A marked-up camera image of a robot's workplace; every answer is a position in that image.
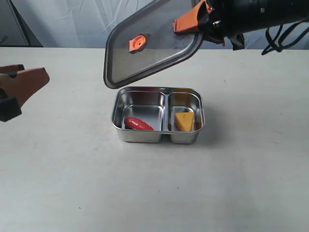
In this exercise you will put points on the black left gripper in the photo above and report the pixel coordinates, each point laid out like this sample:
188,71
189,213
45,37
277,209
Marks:
17,86

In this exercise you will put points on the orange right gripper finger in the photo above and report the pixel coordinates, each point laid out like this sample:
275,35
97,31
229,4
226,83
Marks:
198,19

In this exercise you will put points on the dark transparent lunch box lid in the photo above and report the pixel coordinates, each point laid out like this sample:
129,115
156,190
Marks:
144,43

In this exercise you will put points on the yellow cheese wedge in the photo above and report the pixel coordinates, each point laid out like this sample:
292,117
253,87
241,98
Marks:
185,121

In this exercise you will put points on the red sausage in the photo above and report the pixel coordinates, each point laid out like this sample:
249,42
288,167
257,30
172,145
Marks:
137,124

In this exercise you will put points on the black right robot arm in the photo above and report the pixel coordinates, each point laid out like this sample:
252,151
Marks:
217,19

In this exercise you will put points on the white backdrop curtain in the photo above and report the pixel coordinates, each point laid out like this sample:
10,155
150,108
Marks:
88,23

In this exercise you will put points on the stainless steel lunch box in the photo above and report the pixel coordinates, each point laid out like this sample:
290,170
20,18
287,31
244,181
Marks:
157,107

